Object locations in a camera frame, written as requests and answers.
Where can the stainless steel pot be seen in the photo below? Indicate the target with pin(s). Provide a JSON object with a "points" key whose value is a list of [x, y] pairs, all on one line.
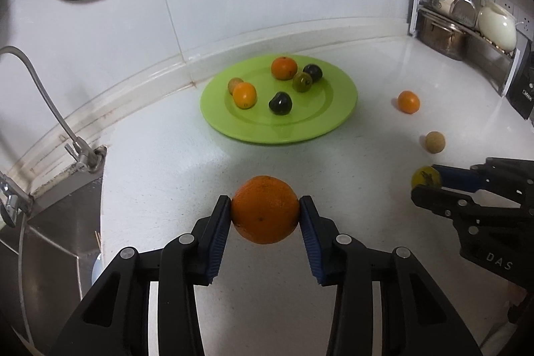
{"points": [[441, 35]]}

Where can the stainless steel sink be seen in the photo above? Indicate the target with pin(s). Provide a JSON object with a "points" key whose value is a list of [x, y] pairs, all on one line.
{"points": [[47, 259]]}

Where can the green tomato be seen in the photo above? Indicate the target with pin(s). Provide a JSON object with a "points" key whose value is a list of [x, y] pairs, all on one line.
{"points": [[426, 176], [302, 82]]}

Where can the large chrome faucet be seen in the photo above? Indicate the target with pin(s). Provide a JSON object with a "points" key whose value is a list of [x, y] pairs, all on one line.
{"points": [[16, 201]]}

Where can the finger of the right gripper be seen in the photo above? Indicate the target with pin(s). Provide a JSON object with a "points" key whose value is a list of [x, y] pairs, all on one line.
{"points": [[450, 203], [508, 178]]}

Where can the white ceramic pot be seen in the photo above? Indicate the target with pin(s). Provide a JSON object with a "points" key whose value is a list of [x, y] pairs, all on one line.
{"points": [[497, 25]]}

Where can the dish rack shelf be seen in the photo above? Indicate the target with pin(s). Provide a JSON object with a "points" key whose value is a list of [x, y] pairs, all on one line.
{"points": [[498, 66]]}

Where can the green plate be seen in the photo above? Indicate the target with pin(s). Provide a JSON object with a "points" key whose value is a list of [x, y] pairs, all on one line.
{"points": [[326, 106]]}

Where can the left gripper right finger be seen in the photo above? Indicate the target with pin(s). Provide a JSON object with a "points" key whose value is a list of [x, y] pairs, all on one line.
{"points": [[417, 317]]}

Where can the small orange kumquat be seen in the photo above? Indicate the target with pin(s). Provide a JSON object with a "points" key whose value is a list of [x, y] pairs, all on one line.
{"points": [[244, 95], [408, 102]]}

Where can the white bowl in sink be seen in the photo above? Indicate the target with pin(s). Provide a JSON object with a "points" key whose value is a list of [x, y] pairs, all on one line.
{"points": [[96, 269]]}

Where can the thin gooseneck faucet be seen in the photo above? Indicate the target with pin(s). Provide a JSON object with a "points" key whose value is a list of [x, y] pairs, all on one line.
{"points": [[86, 158]]}

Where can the dark plum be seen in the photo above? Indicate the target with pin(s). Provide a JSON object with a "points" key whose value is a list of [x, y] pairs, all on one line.
{"points": [[280, 104], [314, 71]]}

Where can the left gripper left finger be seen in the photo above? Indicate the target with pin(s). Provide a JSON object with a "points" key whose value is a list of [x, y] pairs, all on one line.
{"points": [[113, 318]]}

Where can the metal spatula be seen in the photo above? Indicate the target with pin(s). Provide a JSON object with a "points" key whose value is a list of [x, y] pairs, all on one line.
{"points": [[464, 12]]}

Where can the large orange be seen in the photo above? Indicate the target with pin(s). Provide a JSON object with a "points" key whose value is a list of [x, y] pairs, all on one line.
{"points": [[284, 68], [265, 210]]}

